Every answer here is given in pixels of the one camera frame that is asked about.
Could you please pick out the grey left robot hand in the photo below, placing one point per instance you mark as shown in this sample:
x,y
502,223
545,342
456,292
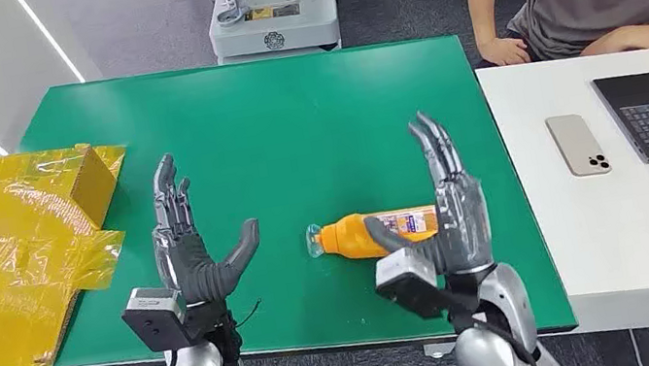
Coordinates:
x,y
187,262

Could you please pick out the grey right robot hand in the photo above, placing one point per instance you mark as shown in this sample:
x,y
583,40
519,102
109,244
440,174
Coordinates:
x,y
463,218

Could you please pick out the orange juice bottle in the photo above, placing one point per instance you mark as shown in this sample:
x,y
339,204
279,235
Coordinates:
x,y
346,237

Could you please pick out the beige smartphone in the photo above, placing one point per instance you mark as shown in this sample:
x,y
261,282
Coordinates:
x,y
576,145

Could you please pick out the white desk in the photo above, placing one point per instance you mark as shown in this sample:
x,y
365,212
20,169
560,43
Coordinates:
x,y
601,242

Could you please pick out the green topped table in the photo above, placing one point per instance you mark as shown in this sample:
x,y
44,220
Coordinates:
x,y
293,147

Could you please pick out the yellow taped cardboard box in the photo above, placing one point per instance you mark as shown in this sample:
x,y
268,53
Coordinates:
x,y
17,256

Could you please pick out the person's right hand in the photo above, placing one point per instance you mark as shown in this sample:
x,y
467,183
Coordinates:
x,y
502,51

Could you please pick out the person's hand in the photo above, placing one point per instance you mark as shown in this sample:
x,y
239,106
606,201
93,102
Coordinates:
x,y
502,51
605,42

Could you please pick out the person's left hand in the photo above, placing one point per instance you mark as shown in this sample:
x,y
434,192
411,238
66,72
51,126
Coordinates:
x,y
605,42

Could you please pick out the grey machine base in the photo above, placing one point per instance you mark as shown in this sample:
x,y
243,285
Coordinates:
x,y
274,27

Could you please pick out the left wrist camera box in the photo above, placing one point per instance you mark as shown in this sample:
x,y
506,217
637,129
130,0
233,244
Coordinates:
x,y
153,316

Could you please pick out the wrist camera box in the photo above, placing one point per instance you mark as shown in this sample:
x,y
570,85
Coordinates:
x,y
404,273
153,316

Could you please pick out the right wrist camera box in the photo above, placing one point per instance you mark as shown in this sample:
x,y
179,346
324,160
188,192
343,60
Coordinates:
x,y
404,273

